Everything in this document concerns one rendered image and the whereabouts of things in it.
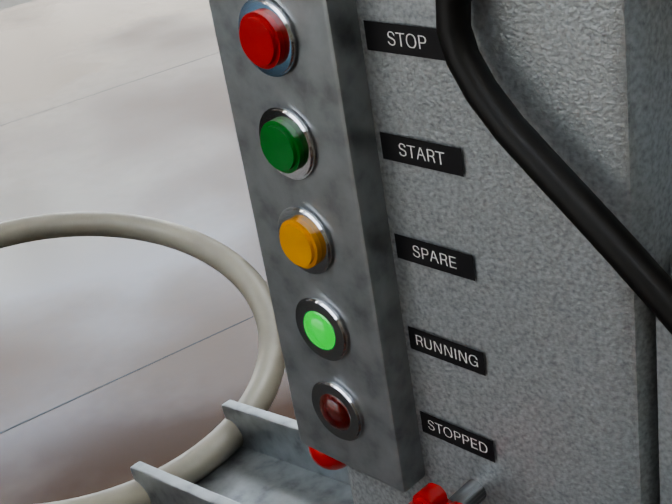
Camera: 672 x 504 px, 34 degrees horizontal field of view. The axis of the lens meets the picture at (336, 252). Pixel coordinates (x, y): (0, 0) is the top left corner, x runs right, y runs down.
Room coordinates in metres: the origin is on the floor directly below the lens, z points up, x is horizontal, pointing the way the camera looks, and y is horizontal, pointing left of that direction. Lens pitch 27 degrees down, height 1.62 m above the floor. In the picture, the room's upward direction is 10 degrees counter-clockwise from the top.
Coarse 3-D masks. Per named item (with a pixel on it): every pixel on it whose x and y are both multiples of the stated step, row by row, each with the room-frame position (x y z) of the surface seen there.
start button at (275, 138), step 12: (276, 120) 0.48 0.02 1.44; (264, 132) 0.48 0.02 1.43; (276, 132) 0.48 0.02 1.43; (288, 132) 0.47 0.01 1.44; (264, 144) 0.48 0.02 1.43; (276, 144) 0.48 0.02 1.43; (288, 144) 0.47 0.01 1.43; (300, 144) 0.47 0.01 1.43; (276, 156) 0.48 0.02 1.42; (288, 156) 0.47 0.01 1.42; (300, 156) 0.47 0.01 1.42; (276, 168) 0.48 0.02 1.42; (288, 168) 0.47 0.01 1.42
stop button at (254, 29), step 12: (252, 12) 0.48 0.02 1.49; (264, 12) 0.48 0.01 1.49; (240, 24) 0.49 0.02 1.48; (252, 24) 0.48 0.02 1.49; (264, 24) 0.47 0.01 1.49; (276, 24) 0.47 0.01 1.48; (240, 36) 0.49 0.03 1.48; (252, 36) 0.48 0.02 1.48; (264, 36) 0.47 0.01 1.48; (276, 36) 0.47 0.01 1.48; (252, 48) 0.48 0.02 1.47; (264, 48) 0.47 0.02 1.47; (276, 48) 0.47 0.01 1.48; (252, 60) 0.48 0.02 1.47; (264, 60) 0.48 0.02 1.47; (276, 60) 0.47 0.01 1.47
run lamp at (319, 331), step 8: (312, 312) 0.48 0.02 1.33; (304, 320) 0.49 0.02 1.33; (312, 320) 0.48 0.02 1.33; (320, 320) 0.48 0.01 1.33; (304, 328) 0.49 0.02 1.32; (312, 328) 0.48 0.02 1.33; (320, 328) 0.48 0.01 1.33; (328, 328) 0.47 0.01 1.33; (312, 336) 0.48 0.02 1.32; (320, 336) 0.47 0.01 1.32; (328, 336) 0.47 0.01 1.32; (320, 344) 0.48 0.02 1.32; (328, 344) 0.47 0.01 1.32
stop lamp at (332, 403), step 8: (320, 400) 0.49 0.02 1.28; (328, 400) 0.48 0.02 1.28; (336, 400) 0.48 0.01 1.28; (320, 408) 0.49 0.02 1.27; (328, 408) 0.48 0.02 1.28; (336, 408) 0.48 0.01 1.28; (344, 408) 0.47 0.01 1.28; (328, 416) 0.48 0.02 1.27; (336, 416) 0.47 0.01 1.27; (344, 416) 0.47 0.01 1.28; (336, 424) 0.48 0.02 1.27; (344, 424) 0.47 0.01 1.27
